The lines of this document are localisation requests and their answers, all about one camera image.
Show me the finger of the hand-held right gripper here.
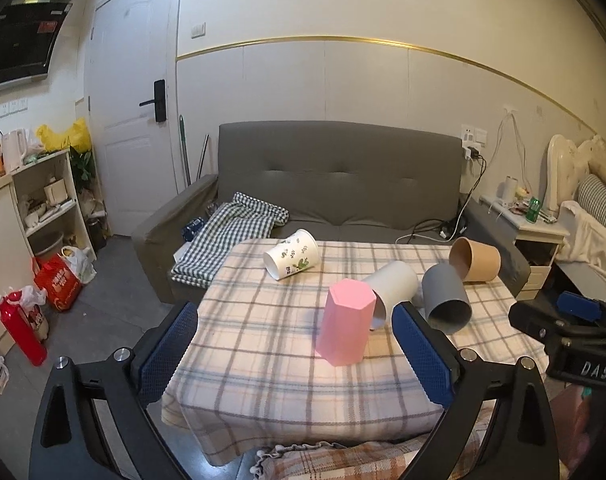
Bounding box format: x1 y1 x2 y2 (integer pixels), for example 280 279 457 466
556 291 606 329
508 301 604 349

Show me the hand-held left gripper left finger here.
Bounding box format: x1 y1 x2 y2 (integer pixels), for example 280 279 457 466
30 301 200 480

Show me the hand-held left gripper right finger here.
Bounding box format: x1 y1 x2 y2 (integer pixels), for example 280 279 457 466
390 301 560 480

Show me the grey cup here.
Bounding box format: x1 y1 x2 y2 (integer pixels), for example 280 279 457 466
421 263 473 335

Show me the brown paper cup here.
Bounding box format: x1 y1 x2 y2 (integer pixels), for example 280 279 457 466
448 237 502 284

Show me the plain white cup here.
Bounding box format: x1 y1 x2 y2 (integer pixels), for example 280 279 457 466
361 260 420 331

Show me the pink hexagonal cup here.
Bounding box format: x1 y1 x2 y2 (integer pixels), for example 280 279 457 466
315 279 379 365

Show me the white cup with green print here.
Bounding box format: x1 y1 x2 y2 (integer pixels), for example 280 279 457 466
262 229 320 281

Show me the white bed sheet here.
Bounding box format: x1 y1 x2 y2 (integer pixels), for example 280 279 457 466
554 200 606 307

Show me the white nightstand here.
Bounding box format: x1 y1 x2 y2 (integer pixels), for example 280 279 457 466
480 195 570 292

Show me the beige plaid tablecloth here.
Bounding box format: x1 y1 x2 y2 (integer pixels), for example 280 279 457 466
161 238 552 469

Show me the grey checked pillow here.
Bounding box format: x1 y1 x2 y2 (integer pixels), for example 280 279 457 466
575 173 606 242

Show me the black power adapter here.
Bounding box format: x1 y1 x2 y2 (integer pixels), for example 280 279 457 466
439 220 467 241

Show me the white plastic bag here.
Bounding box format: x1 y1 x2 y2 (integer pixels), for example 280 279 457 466
62 246 98 285

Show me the green checked cloth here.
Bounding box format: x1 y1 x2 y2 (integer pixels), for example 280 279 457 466
170 192 290 290

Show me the blue small box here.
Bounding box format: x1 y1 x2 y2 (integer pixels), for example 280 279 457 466
182 216 207 241

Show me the red gift bag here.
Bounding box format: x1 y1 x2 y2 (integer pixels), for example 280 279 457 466
32 253 82 313

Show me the orange plaid blanket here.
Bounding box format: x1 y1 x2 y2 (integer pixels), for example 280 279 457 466
252 437 489 480

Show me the white headboard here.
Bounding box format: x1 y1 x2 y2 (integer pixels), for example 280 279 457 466
547 134 605 212

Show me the black trash bin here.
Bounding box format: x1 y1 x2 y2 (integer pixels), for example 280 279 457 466
87 216 108 252

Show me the red bottle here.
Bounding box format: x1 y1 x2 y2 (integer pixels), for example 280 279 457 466
0 289 49 367

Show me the white door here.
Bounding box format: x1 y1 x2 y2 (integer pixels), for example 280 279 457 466
84 0 180 237

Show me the grey sofa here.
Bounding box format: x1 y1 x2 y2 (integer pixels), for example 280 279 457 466
131 120 532 307

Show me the grey broom stick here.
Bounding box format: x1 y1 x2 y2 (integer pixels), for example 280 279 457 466
197 133 210 182

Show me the white open shelf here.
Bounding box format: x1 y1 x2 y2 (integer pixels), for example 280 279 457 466
10 149 92 262

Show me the green potted plant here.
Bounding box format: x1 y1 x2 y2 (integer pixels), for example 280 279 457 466
70 146 96 192

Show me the yellow plastic bag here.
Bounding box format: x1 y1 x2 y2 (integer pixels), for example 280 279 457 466
36 118 92 154

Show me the white electric kettle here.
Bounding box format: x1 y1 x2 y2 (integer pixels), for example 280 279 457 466
1 128 30 171

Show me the black range hood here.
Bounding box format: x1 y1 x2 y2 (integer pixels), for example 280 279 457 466
0 0 84 95

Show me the white hanging cable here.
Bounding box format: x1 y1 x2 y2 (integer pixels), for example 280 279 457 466
486 105 530 188

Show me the white wall socket panel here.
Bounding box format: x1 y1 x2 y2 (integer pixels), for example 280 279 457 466
460 123 489 147

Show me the green mop handle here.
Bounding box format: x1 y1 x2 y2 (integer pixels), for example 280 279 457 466
178 114 192 187

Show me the black door lock handle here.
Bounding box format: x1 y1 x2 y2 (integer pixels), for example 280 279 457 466
139 79 167 122

